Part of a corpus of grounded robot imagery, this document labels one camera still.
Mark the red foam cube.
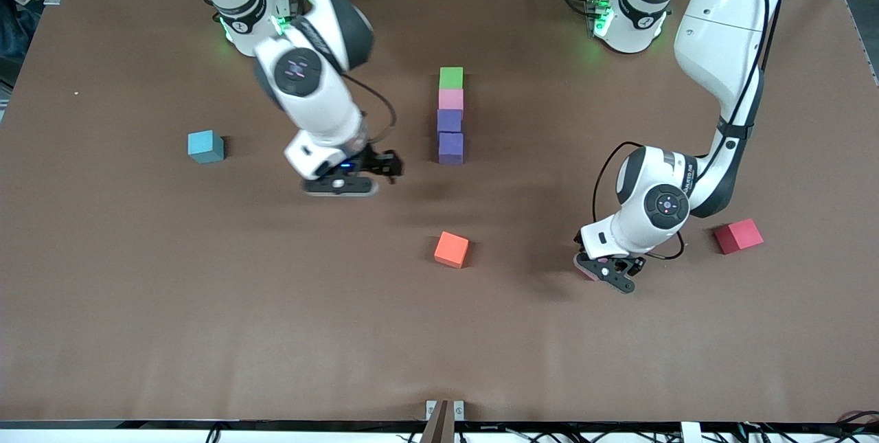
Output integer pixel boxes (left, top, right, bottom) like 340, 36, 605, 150
714, 218, 764, 255

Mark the orange foam cube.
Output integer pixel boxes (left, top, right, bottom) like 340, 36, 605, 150
433, 231, 470, 270

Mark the teal foam cube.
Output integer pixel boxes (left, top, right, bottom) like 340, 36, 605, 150
187, 130, 225, 165

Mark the brown table cover sheet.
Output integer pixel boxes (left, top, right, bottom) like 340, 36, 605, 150
0, 0, 879, 424

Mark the blue fabric item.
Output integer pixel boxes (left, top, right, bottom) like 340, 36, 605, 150
0, 2, 32, 90

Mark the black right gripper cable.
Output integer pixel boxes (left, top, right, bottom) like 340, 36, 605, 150
342, 74, 398, 152

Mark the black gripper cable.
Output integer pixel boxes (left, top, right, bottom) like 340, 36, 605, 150
592, 141, 686, 262
342, 74, 398, 152

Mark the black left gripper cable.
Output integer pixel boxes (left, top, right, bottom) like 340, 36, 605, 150
592, 141, 686, 262

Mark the grey bracket with brown post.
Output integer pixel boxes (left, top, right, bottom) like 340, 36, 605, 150
424, 399, 466, 443

